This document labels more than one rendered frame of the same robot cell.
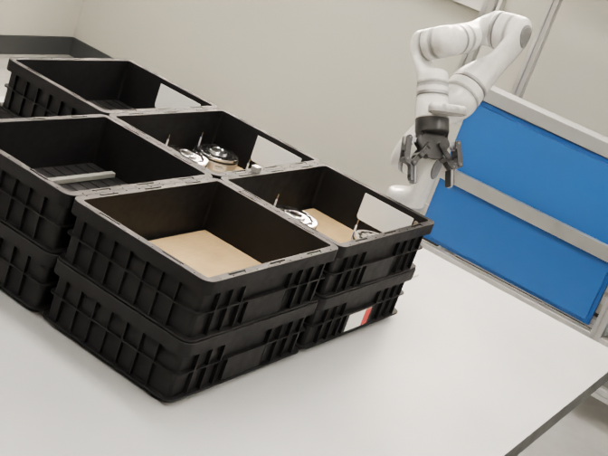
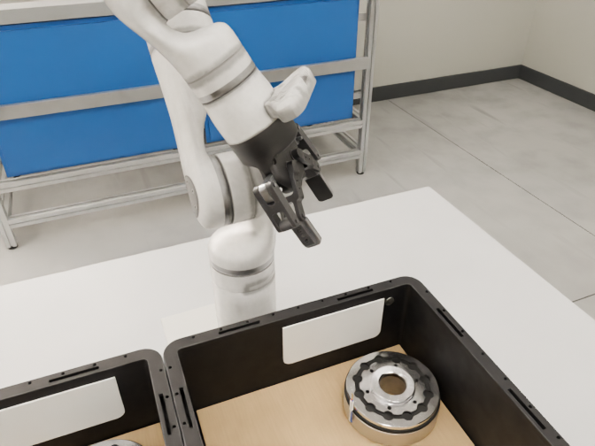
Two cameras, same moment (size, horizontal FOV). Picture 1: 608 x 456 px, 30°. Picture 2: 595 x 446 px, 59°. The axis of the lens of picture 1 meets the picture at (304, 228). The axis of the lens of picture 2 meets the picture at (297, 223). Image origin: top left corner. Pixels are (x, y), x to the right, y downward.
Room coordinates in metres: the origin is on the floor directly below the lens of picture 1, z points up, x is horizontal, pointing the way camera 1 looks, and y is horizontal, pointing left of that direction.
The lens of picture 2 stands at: (2.06, 0.19, 1.33)
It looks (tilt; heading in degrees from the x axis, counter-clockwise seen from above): 34 degrees down; 311
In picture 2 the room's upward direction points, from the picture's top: straight up
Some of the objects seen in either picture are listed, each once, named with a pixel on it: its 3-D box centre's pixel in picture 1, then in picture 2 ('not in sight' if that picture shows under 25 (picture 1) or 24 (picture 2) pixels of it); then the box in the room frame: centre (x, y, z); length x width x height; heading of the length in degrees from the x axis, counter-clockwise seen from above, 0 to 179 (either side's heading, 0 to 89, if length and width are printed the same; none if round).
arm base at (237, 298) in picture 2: not in sight; (245, 299); (2.51, -0.20, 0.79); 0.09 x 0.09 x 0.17; 52
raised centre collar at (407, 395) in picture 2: not in sight; (392, 384); (2.23, -0.15, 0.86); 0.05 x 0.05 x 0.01
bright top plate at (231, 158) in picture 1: (216, 152); not in sight; (2.43, 0.24, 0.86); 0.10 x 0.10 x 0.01
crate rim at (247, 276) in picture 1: (211, 230); not in sight; (1.81, 0.15, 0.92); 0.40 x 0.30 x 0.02; 153
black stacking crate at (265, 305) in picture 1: (202, 256); not in sight; (1.81, 0.15, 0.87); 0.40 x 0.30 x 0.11; 153
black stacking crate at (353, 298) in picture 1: (304, 275); not in sight; (2.17, -0.03, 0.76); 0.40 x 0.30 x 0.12; 153
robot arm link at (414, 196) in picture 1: (414, 175); (239, 211); (2.51, -0.20, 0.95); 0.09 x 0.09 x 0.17; 66
